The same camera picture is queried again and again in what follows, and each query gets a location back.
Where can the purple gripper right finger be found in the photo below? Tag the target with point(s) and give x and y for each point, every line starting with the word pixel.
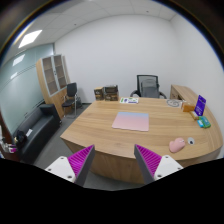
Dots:
pixel 153 166

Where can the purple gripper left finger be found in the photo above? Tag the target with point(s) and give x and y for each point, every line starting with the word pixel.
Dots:
pixel 75 167

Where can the wooden office desk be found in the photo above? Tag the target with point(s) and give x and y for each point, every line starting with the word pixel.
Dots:
pixel 114 148

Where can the small white round object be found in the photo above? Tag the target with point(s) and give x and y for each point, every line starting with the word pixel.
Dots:
pixel 191 141

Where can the black leather sofa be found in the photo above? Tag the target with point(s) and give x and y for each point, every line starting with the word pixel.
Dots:
pixel 35 131

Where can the green box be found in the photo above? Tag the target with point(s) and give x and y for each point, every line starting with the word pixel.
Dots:
pixel 203 122

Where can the round patterned coaster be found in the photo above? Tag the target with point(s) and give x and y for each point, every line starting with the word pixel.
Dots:
pixel 174 103

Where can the small wooden box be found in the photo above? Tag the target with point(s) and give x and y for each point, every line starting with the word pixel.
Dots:
pixel 187 107

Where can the black visitor chair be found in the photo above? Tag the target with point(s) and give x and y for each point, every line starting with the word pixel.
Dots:
pixel 71 98

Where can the white green flat booklet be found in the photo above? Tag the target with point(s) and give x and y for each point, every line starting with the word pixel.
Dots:
pixel 129 100

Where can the wooden side cabinet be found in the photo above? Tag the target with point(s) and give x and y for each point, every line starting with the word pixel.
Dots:
pixel 183 93

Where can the brown cardboard box left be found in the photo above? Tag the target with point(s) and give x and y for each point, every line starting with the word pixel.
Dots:
pixel 99 93

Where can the black mesh office chair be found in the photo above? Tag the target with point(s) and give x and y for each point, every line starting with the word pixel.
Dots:
pixel 148 87

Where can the dark cardboard box right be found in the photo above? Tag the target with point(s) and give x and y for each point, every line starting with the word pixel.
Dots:
pixel 111 93

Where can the wooden glass-door cabinet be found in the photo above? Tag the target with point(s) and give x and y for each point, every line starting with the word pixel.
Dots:
pixel 53 81

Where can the ceiling light panel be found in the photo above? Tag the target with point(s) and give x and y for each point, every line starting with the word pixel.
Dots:
pixel 29 38

